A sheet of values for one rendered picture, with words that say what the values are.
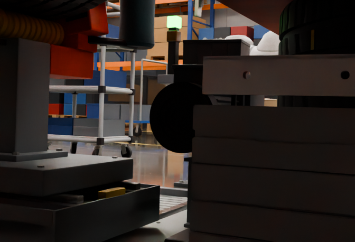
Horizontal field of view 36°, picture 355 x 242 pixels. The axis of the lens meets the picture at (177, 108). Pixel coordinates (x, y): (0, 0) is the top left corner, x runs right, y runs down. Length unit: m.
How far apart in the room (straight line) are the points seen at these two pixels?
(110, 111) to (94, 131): 3.56
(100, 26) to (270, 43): 1.18
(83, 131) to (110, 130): 0.17
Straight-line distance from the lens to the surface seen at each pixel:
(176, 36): 1.88
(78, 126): 3.56
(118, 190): 1.02
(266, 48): 2.29
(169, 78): 1.80
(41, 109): 1.14
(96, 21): 1.23
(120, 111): 6.90
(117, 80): 3.57
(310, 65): 0.57
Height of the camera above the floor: 0.33
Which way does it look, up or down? level
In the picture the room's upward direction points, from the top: 2 degrees clockwise
